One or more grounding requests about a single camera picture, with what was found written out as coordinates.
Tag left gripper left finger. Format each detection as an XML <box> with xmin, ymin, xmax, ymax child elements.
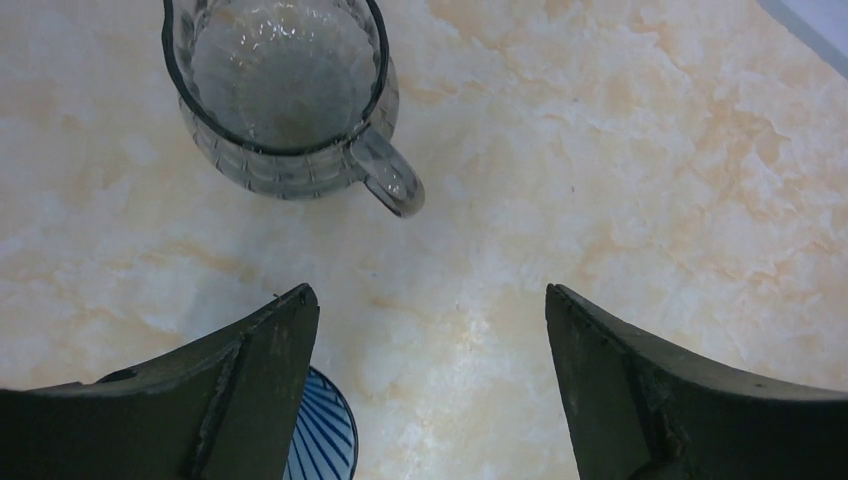
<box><xmin>1</xmin><ymin>284</ymin><xmax>320</xmax><ymax>479</ymax></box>

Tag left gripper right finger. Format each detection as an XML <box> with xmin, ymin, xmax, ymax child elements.
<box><xmin>545</xmin><ymin>284</ymin><xmax>847</xmax><ymax>479</ymax></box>

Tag clear glass carafe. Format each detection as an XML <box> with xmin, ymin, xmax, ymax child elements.
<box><xmin>161</xmin><ymin>1</ymin><xmax>425</xmax><ymax>218</ymax></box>

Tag blue glass dripper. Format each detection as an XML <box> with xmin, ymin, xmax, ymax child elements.
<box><xmin>283</xmin><ymin>367</ymin><xmax>359</xmax><ymax>480</ymax></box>

